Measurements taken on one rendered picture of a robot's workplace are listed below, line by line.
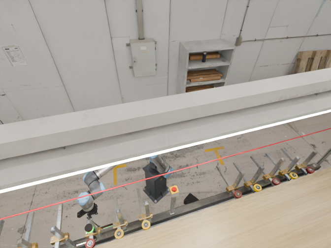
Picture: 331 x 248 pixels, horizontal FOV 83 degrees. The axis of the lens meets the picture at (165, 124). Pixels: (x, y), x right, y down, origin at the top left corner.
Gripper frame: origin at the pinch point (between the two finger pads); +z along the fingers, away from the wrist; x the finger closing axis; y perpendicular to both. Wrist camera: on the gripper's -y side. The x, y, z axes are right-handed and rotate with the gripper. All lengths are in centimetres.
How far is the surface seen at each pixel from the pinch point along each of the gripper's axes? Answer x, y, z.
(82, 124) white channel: -43, 32, -145
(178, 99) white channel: -40, 59, -145
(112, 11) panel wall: 254, 64, -107
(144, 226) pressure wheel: -18.7, 43.6, 10.4
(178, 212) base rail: -9, 82, 31
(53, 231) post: -9.6, -25.2, -14.8
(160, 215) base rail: -7, 63, 31
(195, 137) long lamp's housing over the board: -46, 63, -134
